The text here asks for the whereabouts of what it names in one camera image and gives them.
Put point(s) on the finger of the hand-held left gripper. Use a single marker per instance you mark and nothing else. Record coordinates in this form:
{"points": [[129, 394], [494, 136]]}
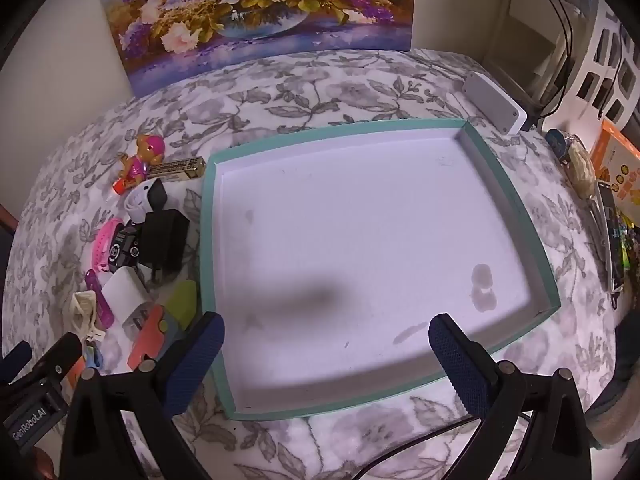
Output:
{"points": [[17, 357], [55, 357]]}

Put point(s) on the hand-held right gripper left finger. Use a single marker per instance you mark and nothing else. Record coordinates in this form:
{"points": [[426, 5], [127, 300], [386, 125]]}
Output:
{"points": [[197, 355]]}

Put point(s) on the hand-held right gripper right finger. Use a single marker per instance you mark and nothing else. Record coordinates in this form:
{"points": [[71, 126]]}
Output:
{"points": [[460, 360]]}

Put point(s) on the orange white tube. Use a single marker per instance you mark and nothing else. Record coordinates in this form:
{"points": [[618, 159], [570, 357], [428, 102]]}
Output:
{"points": [[74, 377]]}

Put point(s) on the coral and blue block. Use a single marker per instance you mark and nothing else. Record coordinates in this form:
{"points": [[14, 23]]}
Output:
{"points": [[147, 340]]}

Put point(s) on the coral blue green block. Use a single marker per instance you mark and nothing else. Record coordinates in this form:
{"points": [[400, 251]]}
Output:
{"points": [[182, 300]]}

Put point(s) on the purple lighter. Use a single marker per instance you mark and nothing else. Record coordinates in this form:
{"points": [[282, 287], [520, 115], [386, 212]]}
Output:
{"points": [[102, 310]]}

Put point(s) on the white charger plug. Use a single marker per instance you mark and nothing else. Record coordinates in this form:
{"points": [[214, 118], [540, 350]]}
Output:
{"points": [[122, 290]]}

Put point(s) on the black charger plug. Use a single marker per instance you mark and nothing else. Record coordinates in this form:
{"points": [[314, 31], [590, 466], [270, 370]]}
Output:
{"points": [[165, 240]]}

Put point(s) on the pink watch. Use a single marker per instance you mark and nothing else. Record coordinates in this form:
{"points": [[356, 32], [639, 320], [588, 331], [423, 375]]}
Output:
{"points": [[102, 242]]}

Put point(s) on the black toy car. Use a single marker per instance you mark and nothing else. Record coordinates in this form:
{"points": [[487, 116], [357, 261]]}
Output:
{"points": [[122, 250]]}

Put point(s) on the white wrist band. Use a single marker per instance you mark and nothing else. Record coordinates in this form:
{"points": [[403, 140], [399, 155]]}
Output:
{"points": [[137, 205]]}

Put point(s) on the teal rimmed white tray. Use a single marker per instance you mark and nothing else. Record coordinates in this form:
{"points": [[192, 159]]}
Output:
{"points": [[350, 235]]}

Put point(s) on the patterned metal hair clip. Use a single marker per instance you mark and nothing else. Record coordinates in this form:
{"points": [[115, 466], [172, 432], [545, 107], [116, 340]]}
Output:
{"points": [[177, 167]]}

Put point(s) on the pink dog toy figure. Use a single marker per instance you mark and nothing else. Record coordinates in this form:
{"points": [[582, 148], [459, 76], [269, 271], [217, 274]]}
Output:
{"points": [[145, 147]]}

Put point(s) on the person's left hand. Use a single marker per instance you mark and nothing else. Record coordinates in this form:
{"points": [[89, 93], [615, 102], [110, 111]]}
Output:
{"points": [[42, 467]]}

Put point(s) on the small blue plastic piece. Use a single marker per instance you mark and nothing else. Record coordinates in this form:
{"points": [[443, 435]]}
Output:
{"points": [[93, 357]]}

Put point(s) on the dark blue cloth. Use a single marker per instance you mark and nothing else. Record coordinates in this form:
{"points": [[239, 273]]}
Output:
{"points": [[620, 360]]}

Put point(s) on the beige fleece cloth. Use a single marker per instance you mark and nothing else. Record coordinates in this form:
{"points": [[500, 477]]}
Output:
{"points": [[620, 430]]}

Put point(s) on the smartphone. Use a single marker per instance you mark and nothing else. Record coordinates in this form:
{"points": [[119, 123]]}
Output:
{"points": [[611, 235]]}

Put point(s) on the colourful small packets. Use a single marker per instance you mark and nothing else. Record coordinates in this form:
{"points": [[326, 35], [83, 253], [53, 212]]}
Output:
{"points": [[630, 245]]}

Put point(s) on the orange book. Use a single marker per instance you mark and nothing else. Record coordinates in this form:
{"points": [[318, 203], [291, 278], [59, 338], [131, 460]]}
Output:
{"points": [[617, 155]]}

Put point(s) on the white rectangular box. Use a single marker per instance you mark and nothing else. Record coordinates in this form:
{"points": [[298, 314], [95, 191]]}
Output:
{"points": [[492, 100]]}

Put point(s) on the white wooden rack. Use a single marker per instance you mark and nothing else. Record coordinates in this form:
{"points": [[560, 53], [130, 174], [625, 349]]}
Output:
{"points": [[525, 25]]}

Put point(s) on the flower painting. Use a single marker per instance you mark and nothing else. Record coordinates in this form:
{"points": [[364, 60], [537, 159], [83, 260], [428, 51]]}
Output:
{"points": [[250, 10]]}

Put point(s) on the white cutout panel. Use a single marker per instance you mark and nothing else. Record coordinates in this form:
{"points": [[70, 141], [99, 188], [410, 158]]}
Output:
{"points": [[600, 30]]}

